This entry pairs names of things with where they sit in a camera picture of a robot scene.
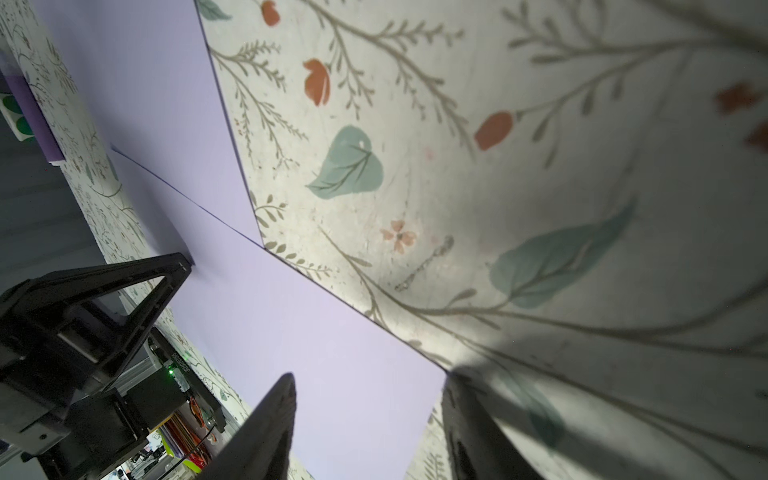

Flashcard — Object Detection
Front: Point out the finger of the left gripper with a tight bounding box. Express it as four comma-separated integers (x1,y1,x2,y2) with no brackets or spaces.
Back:
1,253,192,410

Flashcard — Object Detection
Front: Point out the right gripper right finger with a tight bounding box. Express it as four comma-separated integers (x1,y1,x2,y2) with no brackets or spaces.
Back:
442,373,542,480

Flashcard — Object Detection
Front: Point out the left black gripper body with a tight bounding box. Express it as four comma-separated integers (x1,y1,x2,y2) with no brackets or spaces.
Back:
1,359,150,479

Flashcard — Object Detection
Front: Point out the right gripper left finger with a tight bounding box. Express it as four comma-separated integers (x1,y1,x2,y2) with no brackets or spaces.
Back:
197,373,297,480

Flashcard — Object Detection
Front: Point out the purple paper sheet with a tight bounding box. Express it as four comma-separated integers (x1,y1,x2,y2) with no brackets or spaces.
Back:
34,1,445,479

